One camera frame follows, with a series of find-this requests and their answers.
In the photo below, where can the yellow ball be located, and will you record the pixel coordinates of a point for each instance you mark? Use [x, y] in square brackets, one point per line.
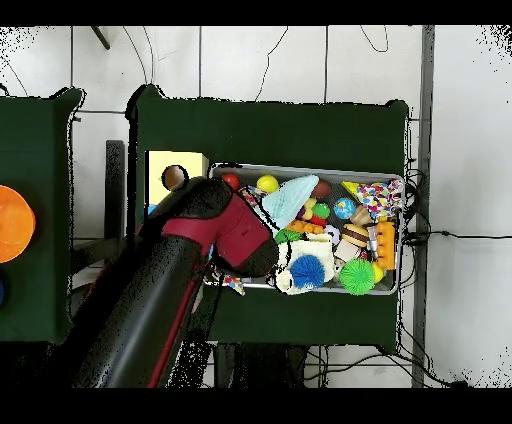
[378, 272]
[267, 184]

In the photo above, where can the blue spiky ball with eyes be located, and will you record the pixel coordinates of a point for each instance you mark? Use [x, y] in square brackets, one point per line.
[307, 272]

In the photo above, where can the green spiky ball with eyes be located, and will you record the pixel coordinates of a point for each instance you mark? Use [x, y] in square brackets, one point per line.
[356, 276]

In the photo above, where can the orange bowl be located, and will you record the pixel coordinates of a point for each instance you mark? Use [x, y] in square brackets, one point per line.
[14, 224]

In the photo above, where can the brown toy football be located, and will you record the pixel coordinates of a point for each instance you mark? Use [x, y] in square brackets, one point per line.
[322, 188]

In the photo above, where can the red orange ball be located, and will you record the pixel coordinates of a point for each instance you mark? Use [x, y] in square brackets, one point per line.
[232, 180]

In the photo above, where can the wooden three-hole box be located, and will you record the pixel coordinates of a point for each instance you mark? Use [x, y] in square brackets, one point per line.
[188, 164]

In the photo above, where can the globe print ball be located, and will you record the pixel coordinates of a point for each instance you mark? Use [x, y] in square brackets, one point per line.
[344, 208]

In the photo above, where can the black panel stand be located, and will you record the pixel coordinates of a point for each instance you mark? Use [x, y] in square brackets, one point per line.
[114, 192]

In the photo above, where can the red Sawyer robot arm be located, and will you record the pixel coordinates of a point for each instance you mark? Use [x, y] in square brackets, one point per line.
[240, 236]

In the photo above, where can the small soccer ball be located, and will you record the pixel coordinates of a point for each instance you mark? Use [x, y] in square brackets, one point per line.
[332, 234]

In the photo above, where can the orange ladder-shaped block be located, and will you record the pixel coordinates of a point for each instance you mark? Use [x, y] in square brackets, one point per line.
[386, 244]

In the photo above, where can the orange studded building brick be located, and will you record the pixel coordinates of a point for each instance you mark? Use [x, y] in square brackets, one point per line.
[306, 227]

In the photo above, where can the dark green side tablecloth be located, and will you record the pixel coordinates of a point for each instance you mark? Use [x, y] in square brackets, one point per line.
[36, 160]

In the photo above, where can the cream waffle cloth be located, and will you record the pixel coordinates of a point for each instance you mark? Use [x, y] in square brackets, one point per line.
[316, 248]

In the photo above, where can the mint green cloth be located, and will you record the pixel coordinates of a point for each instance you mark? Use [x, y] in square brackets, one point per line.
[288, 200]

